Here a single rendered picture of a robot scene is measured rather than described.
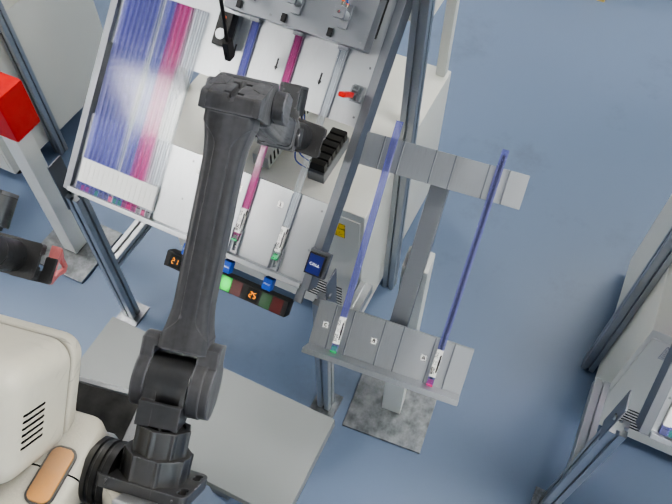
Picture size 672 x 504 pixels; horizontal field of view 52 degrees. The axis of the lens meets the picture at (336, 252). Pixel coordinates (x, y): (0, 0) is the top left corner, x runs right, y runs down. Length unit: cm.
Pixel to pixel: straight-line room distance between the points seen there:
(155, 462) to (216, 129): 41
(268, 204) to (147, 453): 84
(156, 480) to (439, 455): 140
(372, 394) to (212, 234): 145
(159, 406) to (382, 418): 139
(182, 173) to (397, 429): 103
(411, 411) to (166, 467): 141
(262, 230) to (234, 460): 52
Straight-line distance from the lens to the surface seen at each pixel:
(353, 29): 151
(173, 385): 90
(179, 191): 172
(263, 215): 162
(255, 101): 85
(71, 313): 255
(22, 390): 84
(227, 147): 86
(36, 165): 234
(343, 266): 206
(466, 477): 220
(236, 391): 162
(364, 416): 221
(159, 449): 91
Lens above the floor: 207
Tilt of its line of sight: 55 degrees down
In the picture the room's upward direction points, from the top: straight up
